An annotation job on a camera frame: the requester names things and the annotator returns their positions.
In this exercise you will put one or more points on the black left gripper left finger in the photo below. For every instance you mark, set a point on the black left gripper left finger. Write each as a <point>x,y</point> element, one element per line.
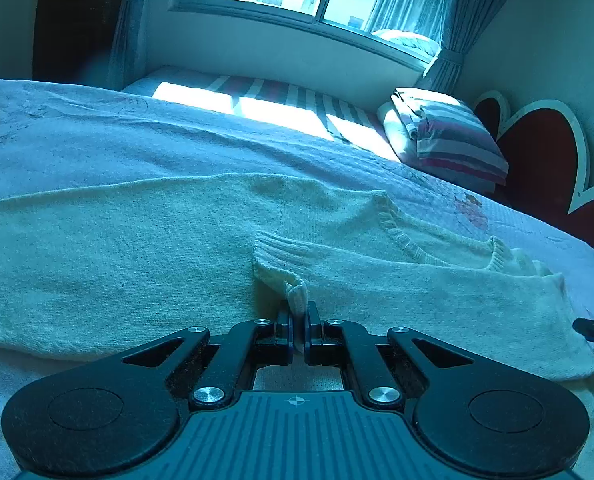
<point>229,363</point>

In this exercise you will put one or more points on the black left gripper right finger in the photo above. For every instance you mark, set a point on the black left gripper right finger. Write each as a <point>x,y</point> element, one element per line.
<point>349,347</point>

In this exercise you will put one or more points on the cream knit sweater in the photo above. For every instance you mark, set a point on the cream knit sweater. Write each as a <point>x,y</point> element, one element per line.
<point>87,272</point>

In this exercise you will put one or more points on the red white scalloped headboard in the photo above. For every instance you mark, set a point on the red white scalloped headboard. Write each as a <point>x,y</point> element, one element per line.
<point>548,162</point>

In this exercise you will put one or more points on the striped mattress sheet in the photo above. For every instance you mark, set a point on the striped mattress sheet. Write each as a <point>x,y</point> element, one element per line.
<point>272,102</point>

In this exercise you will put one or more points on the striped folded quilt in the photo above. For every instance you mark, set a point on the striped folded quilt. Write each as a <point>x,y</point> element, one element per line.
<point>441,136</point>

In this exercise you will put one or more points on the floral white bedspread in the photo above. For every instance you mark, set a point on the floral white bedspread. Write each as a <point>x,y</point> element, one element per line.
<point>54,137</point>

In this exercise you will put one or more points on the left blue curtain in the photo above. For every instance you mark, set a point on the left blue curtain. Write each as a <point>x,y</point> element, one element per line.
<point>120,46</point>

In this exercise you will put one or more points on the blue curtain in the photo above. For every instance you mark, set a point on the blue curtain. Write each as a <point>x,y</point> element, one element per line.
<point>455,25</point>
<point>120,46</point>

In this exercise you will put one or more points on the right blue curtain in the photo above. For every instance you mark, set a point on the right blue curtain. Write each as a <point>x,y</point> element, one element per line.
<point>455,25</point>

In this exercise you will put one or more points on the dark wooden door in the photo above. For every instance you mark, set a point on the dark wooden door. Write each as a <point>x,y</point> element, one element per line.
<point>72,40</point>

